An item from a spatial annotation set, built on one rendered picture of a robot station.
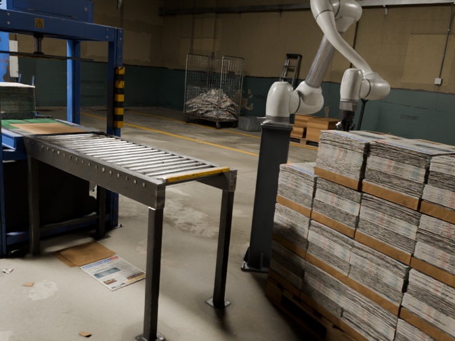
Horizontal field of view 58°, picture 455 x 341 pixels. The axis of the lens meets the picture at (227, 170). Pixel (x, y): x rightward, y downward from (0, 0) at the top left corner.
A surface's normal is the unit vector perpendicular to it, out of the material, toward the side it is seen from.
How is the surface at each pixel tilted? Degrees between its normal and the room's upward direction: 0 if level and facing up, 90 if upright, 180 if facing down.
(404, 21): 90
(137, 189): 90
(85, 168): 90
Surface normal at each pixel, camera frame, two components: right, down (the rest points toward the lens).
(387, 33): -0.65, 0.11
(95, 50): 0.75, 0.22
